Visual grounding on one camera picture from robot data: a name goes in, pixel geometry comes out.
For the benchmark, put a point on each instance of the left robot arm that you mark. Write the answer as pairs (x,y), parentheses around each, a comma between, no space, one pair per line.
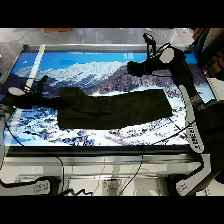
(23,100)

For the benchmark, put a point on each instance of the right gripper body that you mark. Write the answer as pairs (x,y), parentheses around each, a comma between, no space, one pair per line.
(136,68)

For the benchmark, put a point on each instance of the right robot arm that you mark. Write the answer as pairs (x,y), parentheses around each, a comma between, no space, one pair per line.
(190,106)

